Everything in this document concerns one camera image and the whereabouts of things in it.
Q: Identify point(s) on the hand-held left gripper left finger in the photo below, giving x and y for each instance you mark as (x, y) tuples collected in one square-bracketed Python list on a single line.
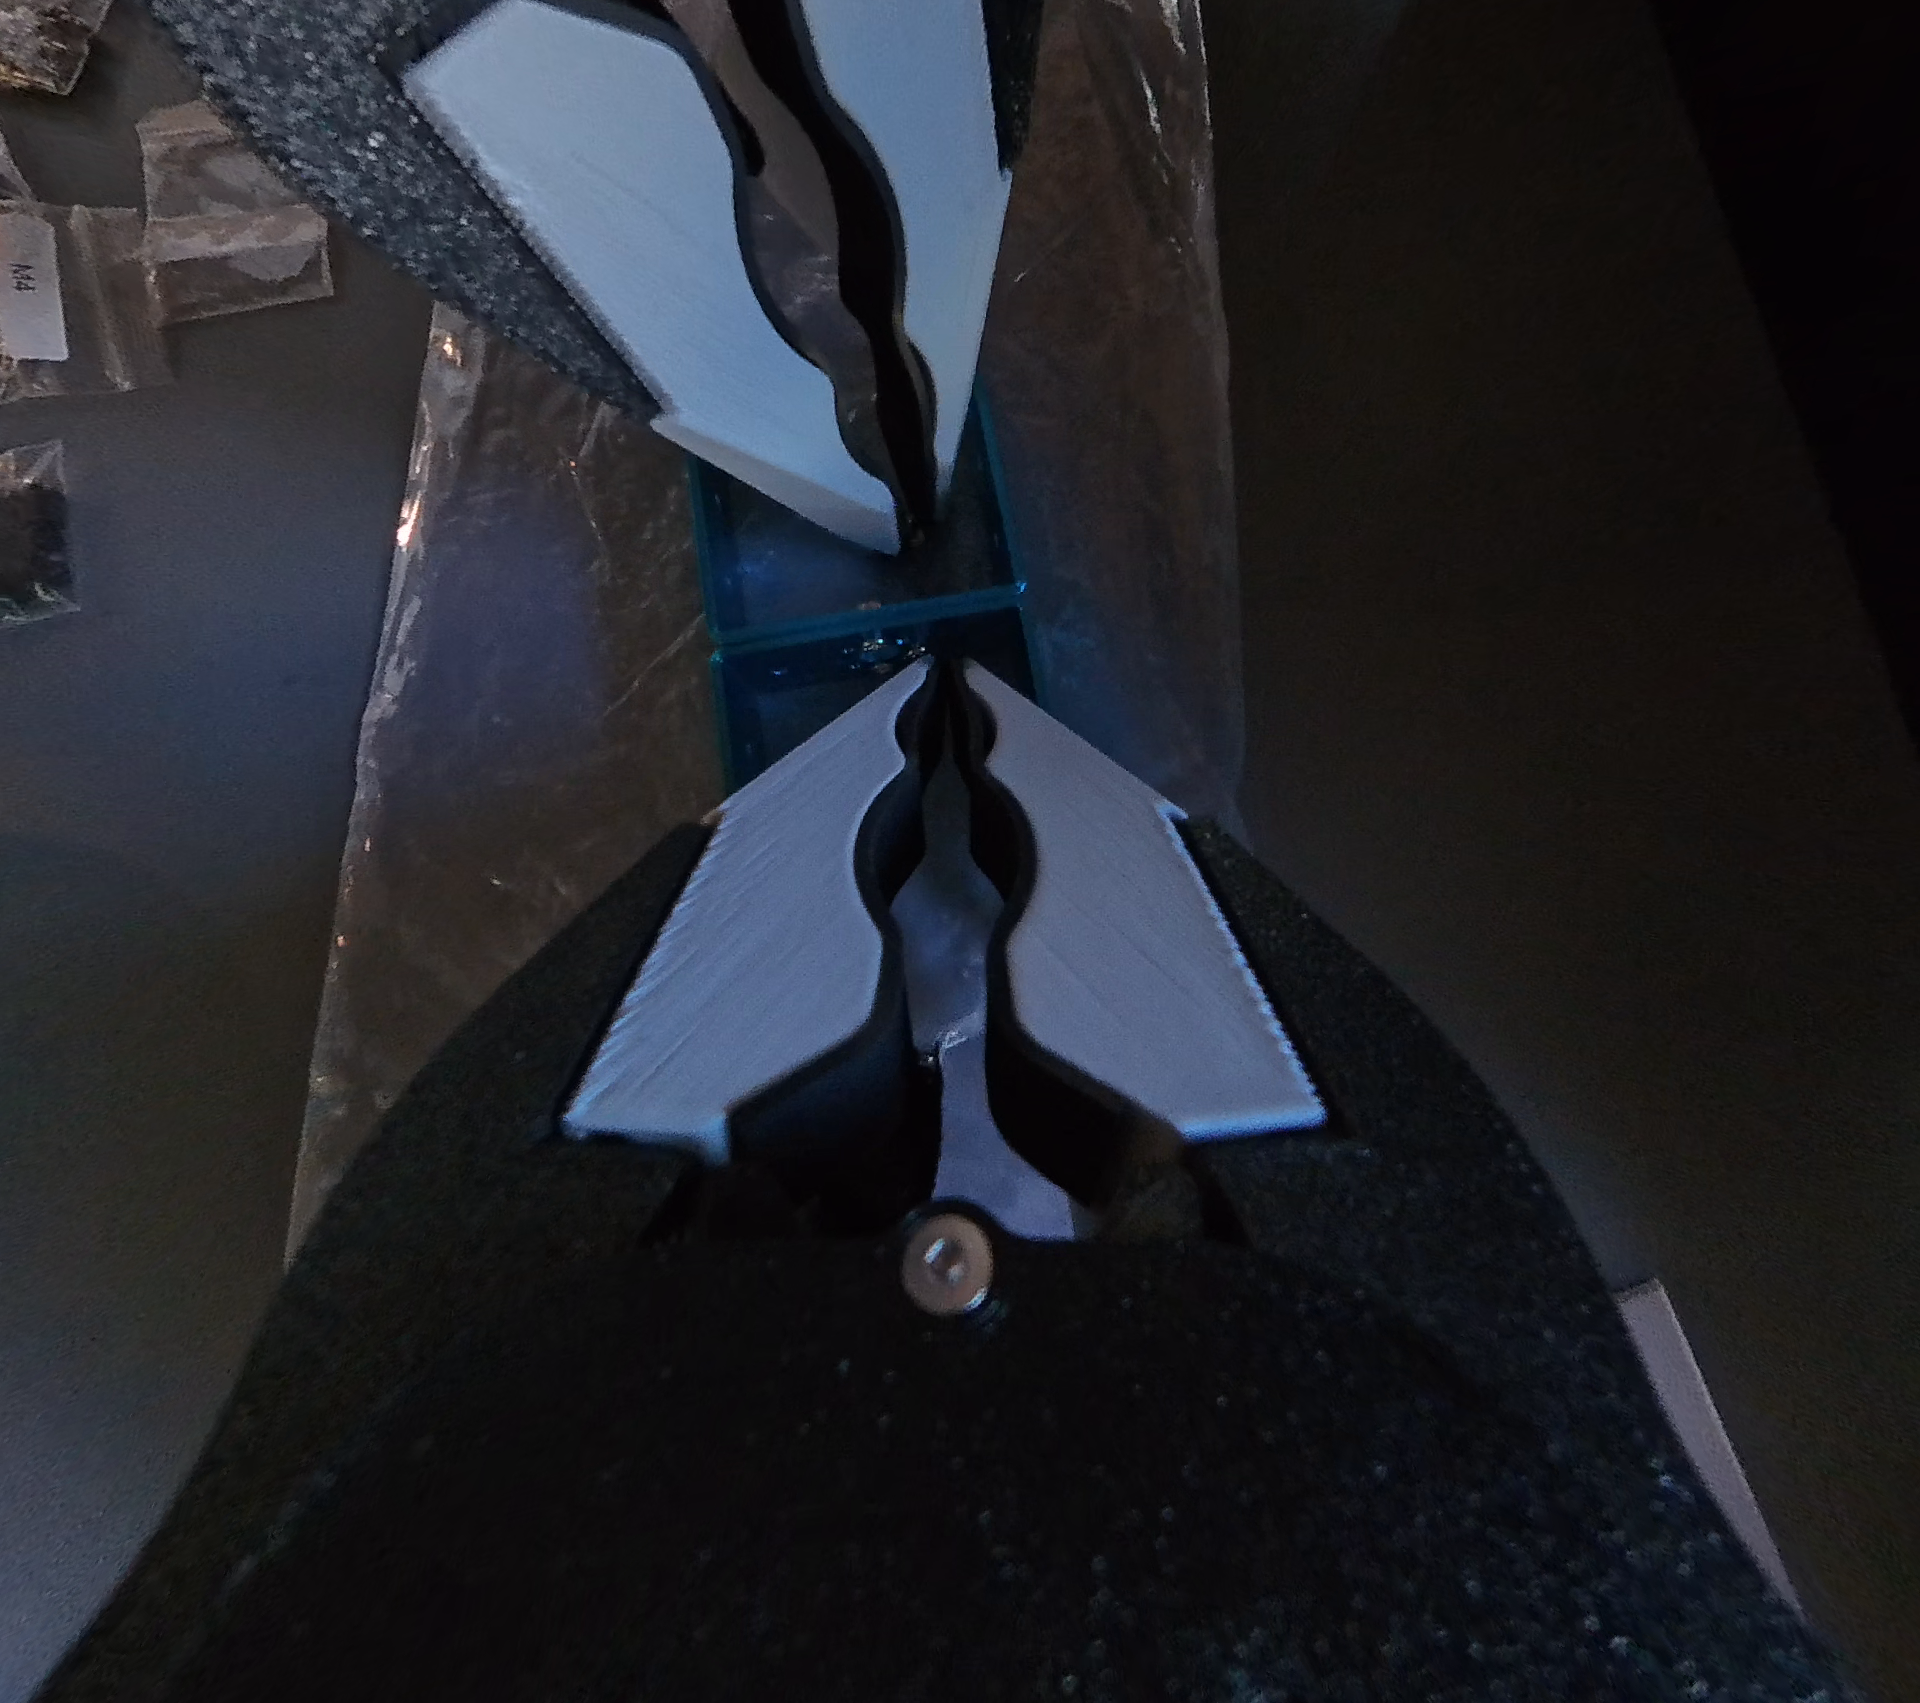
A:
[(751, 985)]

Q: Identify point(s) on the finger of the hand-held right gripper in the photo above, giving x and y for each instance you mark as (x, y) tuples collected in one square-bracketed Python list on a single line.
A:
[(601, 189), (900, 9)]

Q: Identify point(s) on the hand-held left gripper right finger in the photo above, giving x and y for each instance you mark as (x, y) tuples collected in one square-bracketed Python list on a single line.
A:
[(1155, 985)]

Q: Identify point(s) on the blue metal bracket assembly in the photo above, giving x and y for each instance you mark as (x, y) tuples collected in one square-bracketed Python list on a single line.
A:
[(780, 579)]

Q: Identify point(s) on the grey desk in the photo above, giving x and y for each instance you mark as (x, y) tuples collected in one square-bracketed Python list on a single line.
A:
[(1501, 685)]

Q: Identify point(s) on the pile of small hardware bags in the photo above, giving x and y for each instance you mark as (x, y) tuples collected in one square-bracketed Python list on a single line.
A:
[(194, 219)]

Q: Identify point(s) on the large clear plastic bag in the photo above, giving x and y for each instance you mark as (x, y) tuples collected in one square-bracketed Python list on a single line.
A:
[(541, 609)]

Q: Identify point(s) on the white instruction booklet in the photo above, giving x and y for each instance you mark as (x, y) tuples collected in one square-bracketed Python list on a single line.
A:
[(1710, 1435)]

